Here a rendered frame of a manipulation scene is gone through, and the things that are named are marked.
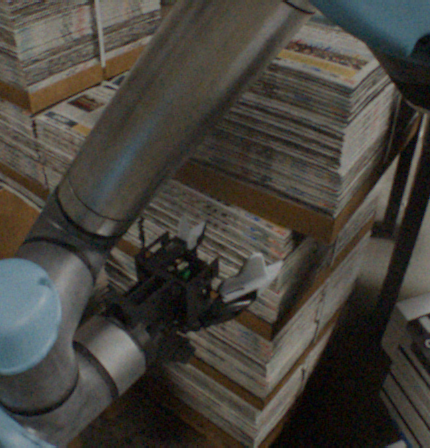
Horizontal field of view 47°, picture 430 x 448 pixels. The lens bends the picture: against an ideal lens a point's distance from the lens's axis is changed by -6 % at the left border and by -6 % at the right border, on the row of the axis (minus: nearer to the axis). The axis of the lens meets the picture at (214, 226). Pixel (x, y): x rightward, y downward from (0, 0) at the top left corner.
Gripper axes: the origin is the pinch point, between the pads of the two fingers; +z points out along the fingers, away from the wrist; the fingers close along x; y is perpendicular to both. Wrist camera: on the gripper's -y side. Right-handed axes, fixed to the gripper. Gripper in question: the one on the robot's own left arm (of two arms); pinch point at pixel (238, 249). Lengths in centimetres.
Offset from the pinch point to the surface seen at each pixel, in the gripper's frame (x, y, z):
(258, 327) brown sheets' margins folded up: 0.4, -22.6, 7.2
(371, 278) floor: 6, -85, 93
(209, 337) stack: 11.3, -34.9, 8.3
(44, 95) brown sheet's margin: 55, 1, 12
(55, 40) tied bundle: 55, 10, 17
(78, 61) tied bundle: 55, 4, 22
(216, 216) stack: 9.8, -5.0, 8.4
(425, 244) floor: -4, -85, 123
